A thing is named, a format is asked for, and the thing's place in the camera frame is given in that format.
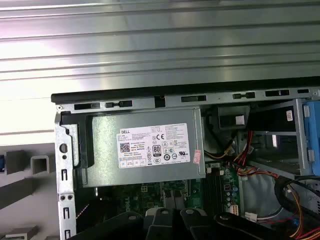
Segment RAM slot black clips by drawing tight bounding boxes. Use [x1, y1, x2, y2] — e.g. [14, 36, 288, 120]
[213, 174, 220, 213]
[202, 174, 209, 213]

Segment wire with white connector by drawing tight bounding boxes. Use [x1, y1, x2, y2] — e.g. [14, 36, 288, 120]
[244, 211, 278, 224]

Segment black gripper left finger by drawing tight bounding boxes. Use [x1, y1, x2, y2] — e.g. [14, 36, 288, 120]
[67, 207, 181, 240]

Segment blue plastic drive latch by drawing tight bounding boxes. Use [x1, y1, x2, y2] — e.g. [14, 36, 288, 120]
[301, 99, 320, 176]

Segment grey parts rack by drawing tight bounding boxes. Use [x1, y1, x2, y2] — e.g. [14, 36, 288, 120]
[0, 142, 58, 240]

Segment silver optical drive cage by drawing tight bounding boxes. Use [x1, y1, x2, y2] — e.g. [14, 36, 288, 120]
[247, 98, 320, 181]

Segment grey power supply unit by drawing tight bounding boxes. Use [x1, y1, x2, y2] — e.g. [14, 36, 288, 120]
[82, 107, 207, 187]

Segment RAM slot white clips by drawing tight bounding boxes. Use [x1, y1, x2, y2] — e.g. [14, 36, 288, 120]
[218, 174, 225, 213]
[208, 174, 214, 213]

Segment black open PC case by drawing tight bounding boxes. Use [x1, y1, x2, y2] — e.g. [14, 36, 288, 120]
[51, 83, 320, 240]

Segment green motherboard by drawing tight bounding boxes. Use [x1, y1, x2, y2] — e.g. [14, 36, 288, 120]
[94, 162, 242, 218]

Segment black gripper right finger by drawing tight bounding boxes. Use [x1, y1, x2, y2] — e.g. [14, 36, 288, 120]
[179, 208, 286, 240]

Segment thick black cable bundle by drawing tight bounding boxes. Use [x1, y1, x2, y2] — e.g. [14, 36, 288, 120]
[273, 174, 320, 221]

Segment yellow black power wire bundle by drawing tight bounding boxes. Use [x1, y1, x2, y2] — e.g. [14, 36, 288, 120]
[203, 112, 237, 162]

